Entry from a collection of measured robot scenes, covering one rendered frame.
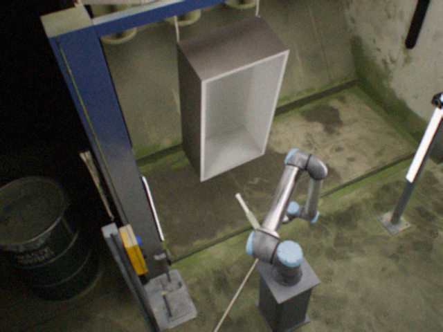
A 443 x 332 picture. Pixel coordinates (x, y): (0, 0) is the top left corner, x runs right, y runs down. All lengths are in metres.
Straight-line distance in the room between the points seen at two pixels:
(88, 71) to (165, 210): 2.18
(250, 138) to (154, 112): 0.99
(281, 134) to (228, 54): 1.92
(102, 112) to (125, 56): 2.07
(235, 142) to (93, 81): 1.98
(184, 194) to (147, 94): 1.00
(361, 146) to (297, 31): 1.34
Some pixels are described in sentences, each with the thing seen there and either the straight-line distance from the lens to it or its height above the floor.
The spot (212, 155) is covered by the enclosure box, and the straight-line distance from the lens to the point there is 3.61.
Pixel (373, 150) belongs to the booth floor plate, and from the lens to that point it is 4.42.
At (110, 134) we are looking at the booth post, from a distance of 2.14.
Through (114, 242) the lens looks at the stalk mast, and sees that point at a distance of 1.93.
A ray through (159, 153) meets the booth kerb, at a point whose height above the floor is 0.13.
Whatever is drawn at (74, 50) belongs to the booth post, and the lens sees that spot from 1.85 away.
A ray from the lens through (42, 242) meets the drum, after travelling 3.02.
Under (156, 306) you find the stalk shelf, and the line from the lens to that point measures 2.61.
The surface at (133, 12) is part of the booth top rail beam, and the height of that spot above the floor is 2.29.
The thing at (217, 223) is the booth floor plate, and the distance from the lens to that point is 3.73.
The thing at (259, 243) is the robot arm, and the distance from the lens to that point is 2.63.
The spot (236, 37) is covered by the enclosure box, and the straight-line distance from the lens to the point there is 2.76.
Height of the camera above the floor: 3.15
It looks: 49 degrees down
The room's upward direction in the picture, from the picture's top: 4 degrees counter-clockwise
